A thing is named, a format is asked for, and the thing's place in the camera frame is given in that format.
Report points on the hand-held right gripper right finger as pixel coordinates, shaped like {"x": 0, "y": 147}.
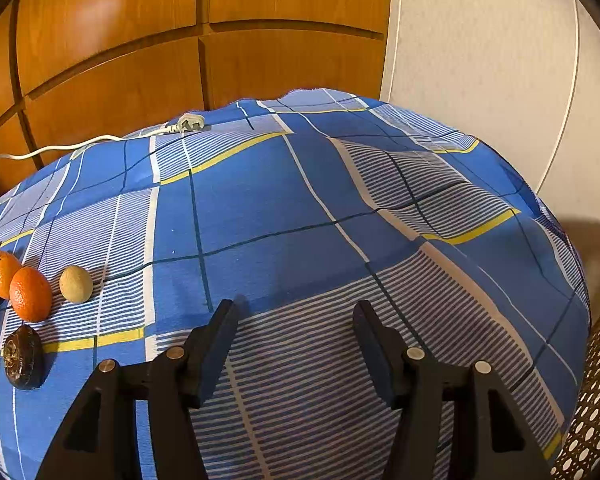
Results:
{"x": 377, "y": 355}

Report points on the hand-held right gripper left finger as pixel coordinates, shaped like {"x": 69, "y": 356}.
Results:
{"x": 215, "y": 355}

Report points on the tan oval fruit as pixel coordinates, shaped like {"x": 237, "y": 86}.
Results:
{"x": 76, "y": 285}

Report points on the dark brown round fruit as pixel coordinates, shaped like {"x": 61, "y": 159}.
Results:
{"x": 24, "y": 357}

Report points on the large orange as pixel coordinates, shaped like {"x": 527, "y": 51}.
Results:
{"x": 30, "y": 294}

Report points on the blue plaid tablecloth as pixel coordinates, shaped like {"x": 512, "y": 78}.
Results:
{"x": 280, "y": 210}

